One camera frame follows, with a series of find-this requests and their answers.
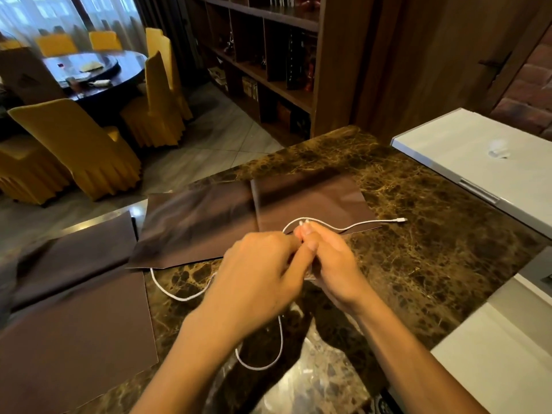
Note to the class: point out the person's right forearm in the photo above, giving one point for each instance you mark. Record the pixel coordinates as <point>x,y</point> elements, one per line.
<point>409,362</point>

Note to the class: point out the person's right thumb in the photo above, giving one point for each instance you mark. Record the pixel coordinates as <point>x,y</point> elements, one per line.
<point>317,234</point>

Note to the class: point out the person's right hand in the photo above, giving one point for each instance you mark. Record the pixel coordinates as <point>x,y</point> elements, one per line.
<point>340,271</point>

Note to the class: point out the yellowish folded cloth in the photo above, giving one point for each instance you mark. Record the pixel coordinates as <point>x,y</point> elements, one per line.
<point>91,67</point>

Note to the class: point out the round dark dining table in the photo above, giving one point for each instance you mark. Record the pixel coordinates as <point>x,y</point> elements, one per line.
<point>125,73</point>

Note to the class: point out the dark heavy curtain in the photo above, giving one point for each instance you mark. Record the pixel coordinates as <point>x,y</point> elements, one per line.
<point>161,25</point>

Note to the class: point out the person's left thumb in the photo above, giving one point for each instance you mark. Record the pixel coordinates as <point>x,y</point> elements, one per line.
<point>304,260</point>

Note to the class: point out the brown paper bag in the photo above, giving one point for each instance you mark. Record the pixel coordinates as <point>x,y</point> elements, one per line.
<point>26,75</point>

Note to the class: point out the person's left forearm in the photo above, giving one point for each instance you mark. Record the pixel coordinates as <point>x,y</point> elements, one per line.
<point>194,366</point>

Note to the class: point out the person's left hand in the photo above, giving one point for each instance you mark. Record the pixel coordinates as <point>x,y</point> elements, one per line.
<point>254,280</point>

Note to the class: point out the dark wooden bookshelf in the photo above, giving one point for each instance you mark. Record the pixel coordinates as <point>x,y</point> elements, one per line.
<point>276,60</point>

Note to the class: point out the white sheer curtain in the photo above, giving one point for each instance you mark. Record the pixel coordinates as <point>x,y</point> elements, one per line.
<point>51,15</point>

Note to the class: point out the clear plastic bag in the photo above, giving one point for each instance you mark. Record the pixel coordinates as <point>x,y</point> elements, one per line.
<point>310,383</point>

